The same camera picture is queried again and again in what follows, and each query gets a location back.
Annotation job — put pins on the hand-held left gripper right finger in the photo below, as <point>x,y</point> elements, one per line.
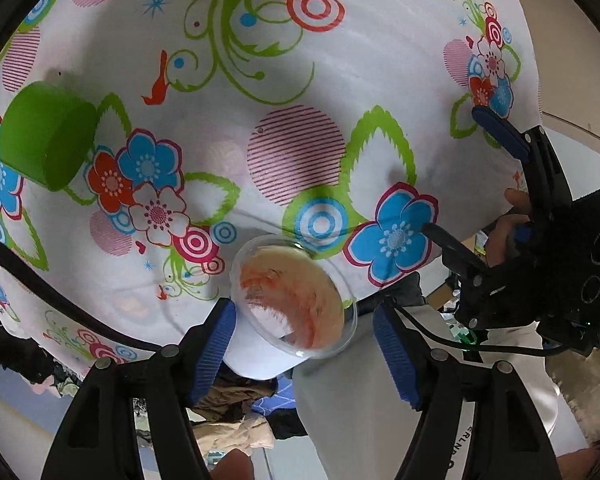
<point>398,357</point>

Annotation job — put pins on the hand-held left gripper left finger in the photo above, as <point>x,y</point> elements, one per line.
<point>214,351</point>

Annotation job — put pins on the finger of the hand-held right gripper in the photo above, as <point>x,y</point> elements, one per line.
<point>450,246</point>
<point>500,129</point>

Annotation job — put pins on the clear stained plastic cup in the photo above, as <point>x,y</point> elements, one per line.
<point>295,300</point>

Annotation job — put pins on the green plastic cup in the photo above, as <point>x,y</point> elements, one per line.
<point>45,135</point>

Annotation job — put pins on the person's right hand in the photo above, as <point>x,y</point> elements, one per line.
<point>502,240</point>

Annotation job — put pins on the pile of clothes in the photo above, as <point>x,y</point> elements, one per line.
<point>240,425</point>

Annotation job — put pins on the person's light grey trousers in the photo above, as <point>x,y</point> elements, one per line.
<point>345,420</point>

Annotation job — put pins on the floral printed tablecloth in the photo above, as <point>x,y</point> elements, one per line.
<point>280,110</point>

